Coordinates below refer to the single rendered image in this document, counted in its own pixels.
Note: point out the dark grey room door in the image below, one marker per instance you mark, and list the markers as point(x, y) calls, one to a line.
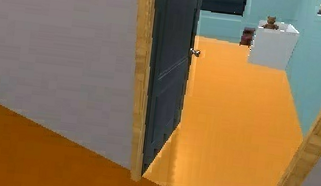
point(170, 65)

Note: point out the dark red small stool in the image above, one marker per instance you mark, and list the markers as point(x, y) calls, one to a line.
point(247, 36)

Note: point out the white box cabinet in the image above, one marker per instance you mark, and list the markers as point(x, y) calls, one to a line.
point(272, 46)

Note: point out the brown teddy bear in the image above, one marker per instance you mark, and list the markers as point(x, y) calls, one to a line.
point(270, 23)

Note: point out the wooden door frame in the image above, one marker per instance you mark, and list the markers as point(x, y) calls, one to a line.
point(140, 78)

